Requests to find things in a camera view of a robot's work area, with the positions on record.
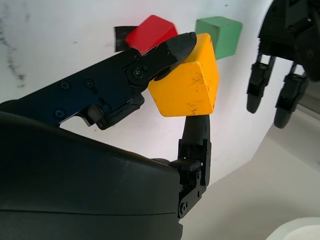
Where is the green wooden cube block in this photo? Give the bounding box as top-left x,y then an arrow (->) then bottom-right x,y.
195,16 -> 243,61

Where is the black tape strip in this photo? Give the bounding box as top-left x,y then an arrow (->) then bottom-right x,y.
113,25 -> 140,53

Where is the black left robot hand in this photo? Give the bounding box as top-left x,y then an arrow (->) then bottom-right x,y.
246,0 -> 320,130

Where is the yellow wooden cube block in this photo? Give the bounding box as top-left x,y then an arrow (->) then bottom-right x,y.
147,32 -> 220,118

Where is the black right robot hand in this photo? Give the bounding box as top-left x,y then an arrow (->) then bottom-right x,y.
0,31 -> 213,240

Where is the red wooden cube block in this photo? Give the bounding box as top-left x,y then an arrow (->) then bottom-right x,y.
124,14 -> 179,56

